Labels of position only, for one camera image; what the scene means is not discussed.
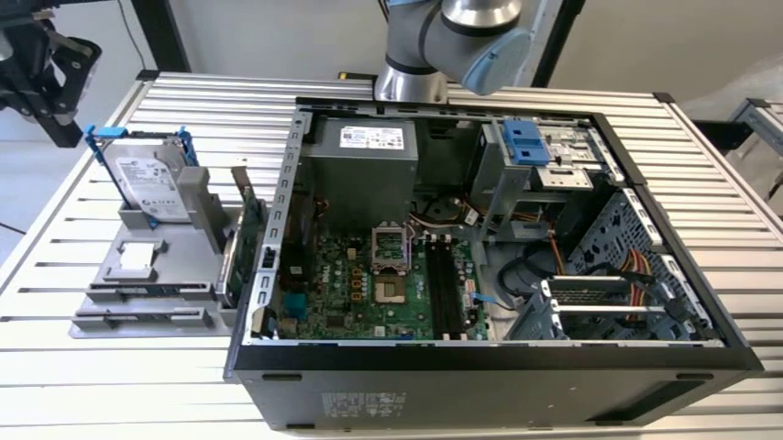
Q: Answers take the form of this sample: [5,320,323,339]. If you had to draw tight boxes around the green motherboard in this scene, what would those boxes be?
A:
[273,228,495,343]

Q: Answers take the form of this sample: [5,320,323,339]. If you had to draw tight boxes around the yellow black power wires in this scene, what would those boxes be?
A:
[407,196,484,231]

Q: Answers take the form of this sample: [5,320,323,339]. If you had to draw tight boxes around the metal socket cover frame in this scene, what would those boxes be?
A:
[370,221,410,276]

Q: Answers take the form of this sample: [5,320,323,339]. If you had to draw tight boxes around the RAM stick with black chips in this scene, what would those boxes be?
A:
[91,284,213,295]
[103,311,203,322]

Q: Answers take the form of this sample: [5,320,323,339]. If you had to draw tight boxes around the black data cable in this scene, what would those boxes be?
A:
[495,249,656,309]

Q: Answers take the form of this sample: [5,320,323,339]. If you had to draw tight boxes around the grey power supply unit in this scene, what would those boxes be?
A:
[303,116,422,230]

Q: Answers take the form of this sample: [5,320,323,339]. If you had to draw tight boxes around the perforated metal disk bay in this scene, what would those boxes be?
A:
[506,273,674,343]

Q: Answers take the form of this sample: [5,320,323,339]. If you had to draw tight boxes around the thin wire locking lever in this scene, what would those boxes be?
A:
[402,226,423,274]

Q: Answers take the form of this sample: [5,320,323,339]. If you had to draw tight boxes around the black metal stand post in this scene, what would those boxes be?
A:
[131,0,192,74]
[538,0,587,88]

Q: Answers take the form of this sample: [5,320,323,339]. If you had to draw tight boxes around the black and silver PC case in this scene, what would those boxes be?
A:
[220,94,766,432]

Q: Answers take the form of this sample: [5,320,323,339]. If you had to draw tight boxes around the orange yellow wire bundle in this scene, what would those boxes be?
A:
[616,247,659,331]

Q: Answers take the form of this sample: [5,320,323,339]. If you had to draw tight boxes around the grey parts rack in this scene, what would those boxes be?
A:
[67,167,271,340]

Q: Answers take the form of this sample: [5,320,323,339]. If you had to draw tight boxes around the blue plastic drive latch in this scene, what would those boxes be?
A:
[502,117,547,167]

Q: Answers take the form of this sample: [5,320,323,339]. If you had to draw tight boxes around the CPU socket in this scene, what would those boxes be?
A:
[371,273,410,306]

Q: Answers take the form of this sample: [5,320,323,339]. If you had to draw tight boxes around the green graphics card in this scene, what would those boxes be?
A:
[220,165,268,307]

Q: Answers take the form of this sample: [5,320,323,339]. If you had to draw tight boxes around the silver CPU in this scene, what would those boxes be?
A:
[119,245,155,270]

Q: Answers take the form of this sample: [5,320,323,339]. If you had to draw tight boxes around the grey metal side table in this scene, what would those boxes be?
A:
[727,96,783,205]

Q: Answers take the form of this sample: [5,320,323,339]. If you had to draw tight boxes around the hard disk in blue carrier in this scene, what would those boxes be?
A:
[83,124,196,226]

